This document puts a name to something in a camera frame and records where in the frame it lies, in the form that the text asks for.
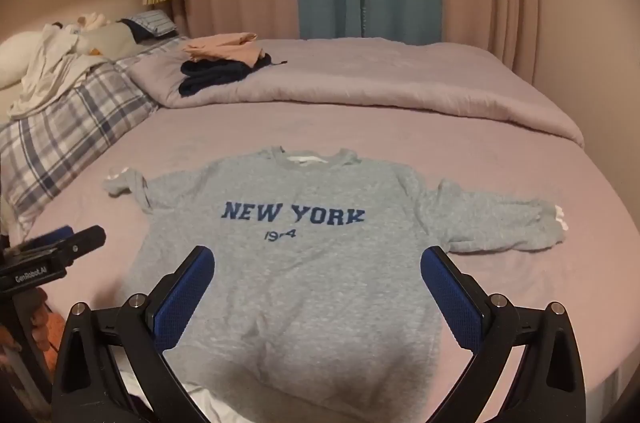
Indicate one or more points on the blue striped pillow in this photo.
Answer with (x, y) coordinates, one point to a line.
(150, 23)

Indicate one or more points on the navy folded clothes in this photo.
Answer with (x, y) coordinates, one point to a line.
(215, 75)

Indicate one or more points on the peach folded clothes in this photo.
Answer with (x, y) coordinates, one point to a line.
(225, 48)

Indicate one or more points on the white pillow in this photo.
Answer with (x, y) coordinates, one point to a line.
(15, 55)

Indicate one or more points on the plaid pillow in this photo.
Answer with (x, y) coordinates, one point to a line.
(65, 123)

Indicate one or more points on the pink bed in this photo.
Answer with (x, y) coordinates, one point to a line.
(500, 293)

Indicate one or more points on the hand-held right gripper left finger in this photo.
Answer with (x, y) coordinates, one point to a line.
(187, 298)

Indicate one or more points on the pink quilt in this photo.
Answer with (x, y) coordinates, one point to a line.
(375, 78)

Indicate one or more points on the white crumpled cloth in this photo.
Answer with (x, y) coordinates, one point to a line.
(50, 68)

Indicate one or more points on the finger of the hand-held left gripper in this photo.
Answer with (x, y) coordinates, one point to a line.
(57, 234)
(87, 239)

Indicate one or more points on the grey printed sweatshirt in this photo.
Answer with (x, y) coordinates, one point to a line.
(300, 283)

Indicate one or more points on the plush toy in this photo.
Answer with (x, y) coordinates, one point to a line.
(110, 35)

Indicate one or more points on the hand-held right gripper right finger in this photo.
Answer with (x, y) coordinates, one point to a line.
(450, 298)

